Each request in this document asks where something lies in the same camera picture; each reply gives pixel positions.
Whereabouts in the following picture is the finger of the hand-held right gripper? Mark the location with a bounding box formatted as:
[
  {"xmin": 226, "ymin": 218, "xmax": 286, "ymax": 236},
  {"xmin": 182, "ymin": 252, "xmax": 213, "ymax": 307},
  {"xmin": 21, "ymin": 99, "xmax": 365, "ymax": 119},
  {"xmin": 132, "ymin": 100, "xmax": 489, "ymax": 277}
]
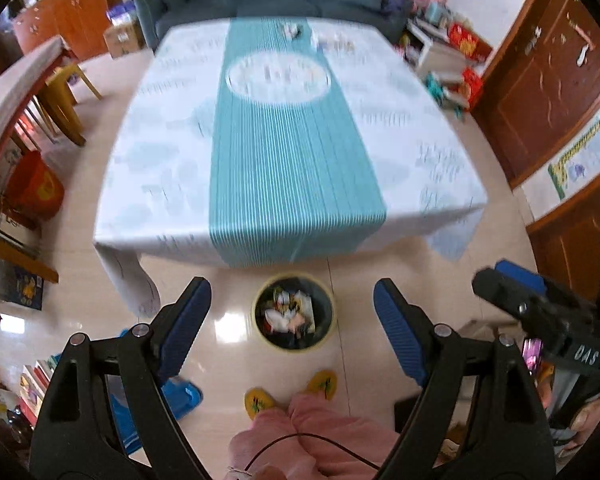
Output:
[
  {"xmin": 495, "ymin": 259, "xmax": 600, "ymax": 313},
  {"xmin": 472, "ymin": 267, "xmax": 548, "ymax": 333}
]

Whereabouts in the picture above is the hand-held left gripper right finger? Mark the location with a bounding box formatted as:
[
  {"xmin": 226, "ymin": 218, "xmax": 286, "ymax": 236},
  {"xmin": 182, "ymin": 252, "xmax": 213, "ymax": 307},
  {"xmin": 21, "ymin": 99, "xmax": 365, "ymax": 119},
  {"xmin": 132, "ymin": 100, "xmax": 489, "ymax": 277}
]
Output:
[{"xmin": 372, "ymin": 277, "xmax": 556, "ymax": 480}]

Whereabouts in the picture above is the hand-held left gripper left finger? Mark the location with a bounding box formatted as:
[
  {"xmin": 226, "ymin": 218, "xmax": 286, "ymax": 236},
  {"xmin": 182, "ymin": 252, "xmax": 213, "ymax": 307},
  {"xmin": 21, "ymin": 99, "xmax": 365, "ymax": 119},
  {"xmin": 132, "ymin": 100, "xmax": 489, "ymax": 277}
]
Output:
[{"xmin": 30, "ymin": 276, "xmax": 213, "ymax": 480}]

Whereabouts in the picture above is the yellow rimmed dark trash bin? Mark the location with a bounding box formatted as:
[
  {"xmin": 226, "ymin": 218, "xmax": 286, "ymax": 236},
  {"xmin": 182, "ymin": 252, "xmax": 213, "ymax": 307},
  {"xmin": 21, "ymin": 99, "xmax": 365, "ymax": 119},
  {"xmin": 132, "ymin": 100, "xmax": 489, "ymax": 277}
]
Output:
[{"xmin": 251, "ymin": 272, "xmax": 338, "ymax": 353}]

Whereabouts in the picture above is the pile of mixed wrappers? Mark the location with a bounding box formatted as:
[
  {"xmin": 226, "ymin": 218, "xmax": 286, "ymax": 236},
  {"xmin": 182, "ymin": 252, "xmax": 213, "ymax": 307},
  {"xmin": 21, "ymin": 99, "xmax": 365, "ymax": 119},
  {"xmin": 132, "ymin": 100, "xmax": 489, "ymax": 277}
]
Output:
[{"xmin": 259, "ymin": 285, "xmax": 317, "ymax": 339}]

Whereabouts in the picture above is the blue plastic stool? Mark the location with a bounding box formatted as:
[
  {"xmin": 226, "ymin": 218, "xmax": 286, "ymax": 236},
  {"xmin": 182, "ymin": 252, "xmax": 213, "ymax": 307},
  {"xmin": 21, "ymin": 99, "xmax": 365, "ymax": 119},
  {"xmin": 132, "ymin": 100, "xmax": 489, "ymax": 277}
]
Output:
[{"xmin": 110, "ymin": 327, "xmax": 203, "ymax": 453}]

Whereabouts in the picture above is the yellow embroidered slipper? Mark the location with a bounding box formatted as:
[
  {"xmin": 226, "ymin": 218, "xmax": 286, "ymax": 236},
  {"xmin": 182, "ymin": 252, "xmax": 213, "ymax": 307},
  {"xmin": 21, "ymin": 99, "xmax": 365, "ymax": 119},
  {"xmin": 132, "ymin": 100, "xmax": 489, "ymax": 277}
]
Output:
[
  {"xmin": 307, "ymin": 370, "xmax": 338, "ymax": 401},
  {"xmin": 245, "ymin": 387, "xmax": 276, "ymax": 421}
]

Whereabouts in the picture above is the person's right leg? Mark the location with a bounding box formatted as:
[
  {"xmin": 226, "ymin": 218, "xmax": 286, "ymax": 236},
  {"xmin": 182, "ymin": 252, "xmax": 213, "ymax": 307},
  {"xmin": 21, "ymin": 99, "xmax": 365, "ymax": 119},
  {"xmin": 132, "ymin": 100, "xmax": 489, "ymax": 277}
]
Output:
[{"xmin": 287, "ymin": 392, "xmax": 401, "ymax": 480}]

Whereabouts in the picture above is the row of books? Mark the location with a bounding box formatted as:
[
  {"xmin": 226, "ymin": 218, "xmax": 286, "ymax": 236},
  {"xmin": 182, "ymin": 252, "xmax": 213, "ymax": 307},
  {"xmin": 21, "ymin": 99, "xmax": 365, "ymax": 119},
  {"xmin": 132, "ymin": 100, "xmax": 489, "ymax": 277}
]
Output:
[{"xmin": 17, "ymin": 355, "xmax": 58, "ymax": 426}]

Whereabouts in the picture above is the dark blue picture book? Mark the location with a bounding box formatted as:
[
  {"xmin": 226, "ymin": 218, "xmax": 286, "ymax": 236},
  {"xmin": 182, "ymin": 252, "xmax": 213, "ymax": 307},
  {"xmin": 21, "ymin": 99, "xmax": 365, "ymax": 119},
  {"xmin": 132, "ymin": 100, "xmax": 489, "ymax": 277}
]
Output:
[{"xmin": 2, "ymin": 265, "xmax": 45, "ymax": 311}]

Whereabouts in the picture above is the table with patterned tablecloth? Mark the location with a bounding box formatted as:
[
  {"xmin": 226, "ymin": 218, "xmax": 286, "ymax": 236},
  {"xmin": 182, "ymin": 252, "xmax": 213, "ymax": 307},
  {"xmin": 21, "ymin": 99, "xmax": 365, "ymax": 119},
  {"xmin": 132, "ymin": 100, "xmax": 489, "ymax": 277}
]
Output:
[{"xmin": 92, "ymin": 16, "xmax": 488, "ymax": 316}]

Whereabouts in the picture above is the upright red gift box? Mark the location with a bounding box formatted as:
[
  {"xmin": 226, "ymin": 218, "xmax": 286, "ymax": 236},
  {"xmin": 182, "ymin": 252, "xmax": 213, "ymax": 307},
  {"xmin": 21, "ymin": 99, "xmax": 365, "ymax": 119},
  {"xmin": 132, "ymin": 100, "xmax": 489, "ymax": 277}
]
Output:
[{"xmin": 460, "ymin": 67, "xmax": 483, "ymax": 111}]

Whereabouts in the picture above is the teal plastic toy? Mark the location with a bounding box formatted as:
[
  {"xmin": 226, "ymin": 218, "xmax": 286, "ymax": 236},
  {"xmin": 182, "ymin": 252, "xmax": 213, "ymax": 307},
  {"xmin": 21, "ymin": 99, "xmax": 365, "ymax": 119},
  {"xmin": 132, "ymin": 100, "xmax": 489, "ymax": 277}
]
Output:
[{"xmin": 425, "ymin": 72, "xmax": 468, "ymax": 118}]

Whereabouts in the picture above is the wooden door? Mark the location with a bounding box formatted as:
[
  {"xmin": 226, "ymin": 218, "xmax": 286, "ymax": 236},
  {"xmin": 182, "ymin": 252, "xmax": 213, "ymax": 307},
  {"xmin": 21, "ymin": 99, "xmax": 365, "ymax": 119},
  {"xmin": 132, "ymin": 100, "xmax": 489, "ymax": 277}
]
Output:
[{"xmin": 472, "ymin": 0, "xmax": 600, "ymax": 186}]

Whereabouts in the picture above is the red bucket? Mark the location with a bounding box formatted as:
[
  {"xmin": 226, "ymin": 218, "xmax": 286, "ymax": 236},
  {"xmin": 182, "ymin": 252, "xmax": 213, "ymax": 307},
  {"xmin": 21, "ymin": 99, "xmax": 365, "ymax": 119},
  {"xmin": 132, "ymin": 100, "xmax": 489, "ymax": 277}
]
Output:
[{"xmin": 5, "ymin": 150, "xmax": 66, "ymax": 221}]

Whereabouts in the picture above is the wide red gift box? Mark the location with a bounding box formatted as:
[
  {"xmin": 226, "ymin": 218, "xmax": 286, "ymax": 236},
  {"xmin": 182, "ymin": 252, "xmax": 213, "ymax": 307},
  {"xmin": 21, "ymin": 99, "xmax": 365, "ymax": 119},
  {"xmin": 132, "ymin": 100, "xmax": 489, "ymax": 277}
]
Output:
[{"xmin": 447, "ymin": 22, "xmax": 493, "ymax": 61}]

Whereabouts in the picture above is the white low cabinet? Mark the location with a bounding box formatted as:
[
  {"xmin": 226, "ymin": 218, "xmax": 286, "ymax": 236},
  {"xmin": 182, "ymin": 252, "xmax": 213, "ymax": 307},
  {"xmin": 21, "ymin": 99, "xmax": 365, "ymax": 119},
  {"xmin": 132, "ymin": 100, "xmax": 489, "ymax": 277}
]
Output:
[{"xmin": 410, "ymin": 20, "xmax": 468, "ymax": 76}]

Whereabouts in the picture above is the yellow plastic stool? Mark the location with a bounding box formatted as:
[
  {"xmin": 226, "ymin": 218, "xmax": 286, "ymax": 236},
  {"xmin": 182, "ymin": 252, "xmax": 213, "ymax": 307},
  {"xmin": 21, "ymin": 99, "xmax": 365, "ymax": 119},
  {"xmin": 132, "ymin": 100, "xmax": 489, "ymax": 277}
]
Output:
[{"xmin": 42, "ymin": 62, "xmax": 103, "ymax": 147}]

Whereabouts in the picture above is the white round placemat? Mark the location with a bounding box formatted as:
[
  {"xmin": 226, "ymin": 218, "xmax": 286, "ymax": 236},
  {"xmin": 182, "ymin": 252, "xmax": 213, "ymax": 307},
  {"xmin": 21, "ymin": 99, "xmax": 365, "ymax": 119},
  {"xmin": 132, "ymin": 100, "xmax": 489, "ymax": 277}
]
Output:
[{"xmin": 226, "ymin": 52, "xmax": 331, "ymax": 106}]

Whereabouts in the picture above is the dining table with grey cover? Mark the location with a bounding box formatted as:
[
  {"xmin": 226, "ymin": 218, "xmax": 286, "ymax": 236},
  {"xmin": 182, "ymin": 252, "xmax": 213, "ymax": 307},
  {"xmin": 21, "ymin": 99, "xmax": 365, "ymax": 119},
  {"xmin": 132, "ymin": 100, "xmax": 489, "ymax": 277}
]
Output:
[{"xmin": 0, "ymin": 35, "xmax": 68, "ymax": 196}]

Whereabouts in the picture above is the cardboard box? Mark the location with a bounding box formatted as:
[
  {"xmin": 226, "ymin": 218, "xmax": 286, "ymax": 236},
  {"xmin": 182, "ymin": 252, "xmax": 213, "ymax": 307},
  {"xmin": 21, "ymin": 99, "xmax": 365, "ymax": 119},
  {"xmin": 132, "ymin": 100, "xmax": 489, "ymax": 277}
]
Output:
[{"xmin": 103, "ymin": 22, "xmax": 146, "ymax": 59}]

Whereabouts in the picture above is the purple printed box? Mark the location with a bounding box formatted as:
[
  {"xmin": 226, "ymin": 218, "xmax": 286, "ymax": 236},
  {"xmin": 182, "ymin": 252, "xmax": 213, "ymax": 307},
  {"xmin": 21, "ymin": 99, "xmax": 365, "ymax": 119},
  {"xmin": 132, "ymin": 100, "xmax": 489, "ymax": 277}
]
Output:
[{"xmin": 106, "ymin": 2, "xmax": 138, "ymax": 26}]

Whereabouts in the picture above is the wooden cabinet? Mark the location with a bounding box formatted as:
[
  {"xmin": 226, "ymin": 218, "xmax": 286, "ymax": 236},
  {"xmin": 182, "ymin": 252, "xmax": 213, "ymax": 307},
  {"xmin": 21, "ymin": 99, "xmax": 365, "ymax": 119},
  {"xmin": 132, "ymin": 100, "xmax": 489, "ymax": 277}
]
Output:
[{"xmin": 10, "ymin": 0, "xmax": 123, "ymax": 61}]

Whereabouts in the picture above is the yellow bordered wall chart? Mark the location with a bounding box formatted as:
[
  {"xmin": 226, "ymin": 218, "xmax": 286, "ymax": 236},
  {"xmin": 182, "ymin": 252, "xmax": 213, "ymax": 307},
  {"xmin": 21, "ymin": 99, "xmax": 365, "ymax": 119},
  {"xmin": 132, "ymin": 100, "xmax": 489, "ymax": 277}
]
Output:
[{"xmin": 547, "ymin": 105, "xmax": 600, "ymax": 201}]

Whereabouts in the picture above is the black cable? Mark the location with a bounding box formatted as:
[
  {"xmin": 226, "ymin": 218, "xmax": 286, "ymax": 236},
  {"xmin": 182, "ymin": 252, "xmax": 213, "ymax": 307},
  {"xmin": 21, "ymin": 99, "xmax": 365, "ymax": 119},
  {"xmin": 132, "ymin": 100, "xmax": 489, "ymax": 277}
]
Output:
[{"xmin": 245, "ymin": 432, "xmax": 381, "ymax": 476}]

